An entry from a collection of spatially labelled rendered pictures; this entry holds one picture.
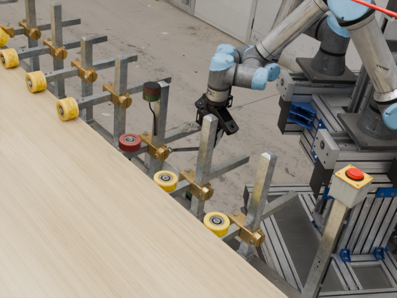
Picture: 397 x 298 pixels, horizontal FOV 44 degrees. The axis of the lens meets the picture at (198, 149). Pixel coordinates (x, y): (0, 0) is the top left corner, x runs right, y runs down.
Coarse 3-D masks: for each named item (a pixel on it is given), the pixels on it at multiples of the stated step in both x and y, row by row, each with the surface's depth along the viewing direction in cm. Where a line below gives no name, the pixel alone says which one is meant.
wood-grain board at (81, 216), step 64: (0, 64) 216; (0, 128) 177; (64, 128) 181; (0, 192) 149; (64, 192) 153; (128, 192) 156; (0, 256) 129; (64, 256) 132; (128, 256) 134; (192, 256) 137
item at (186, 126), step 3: (183, 123) 200; (186, 123) 200; (189, 123) 201; (180, 126) 198; (183, 126) 197; (186, 126) 198; (189, 126) 198; (192, 126) 198; (195, 126) 199; (180, 129) 196; (183, 129) 196; (186, 129) 197; (189, 129) 196; (192, 129) 198; (195, 129) 198
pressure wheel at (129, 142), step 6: (120, 138) 179; (126, 138) 180; (132, 138) 181; (138, 138) 180; (120, 144) 178; (126, 144) 177; (132, 144) 177; (138, 144) 179; (126, 150) 178; (132, 150) 178
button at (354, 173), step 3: (351, 168) 123; (354, 168) 123; (348, 171) 122; (351, 171) 122; (354, 171) 122; (357, 171) 122; (360, 171) 122; (348, 174) 121; (351, 174) 121; (354, 174) 121; (357, 174) 121; (360, 174) 121; (351, 177) 121; (354, 177) 120; (357, 177) 120; (360, 177) 120
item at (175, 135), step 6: (198, 126) 202; (168, 132) 195; (174, 132) 195; (180, 132) 196; (186, 132) 198; (192, 132) 201; (168, 138) 192; (174, 138) 195; (180, 138) 197; (144, 144) 186; (138, 150) 184; (144, 150) 186; (126, 156) 181; (132, 156) 183
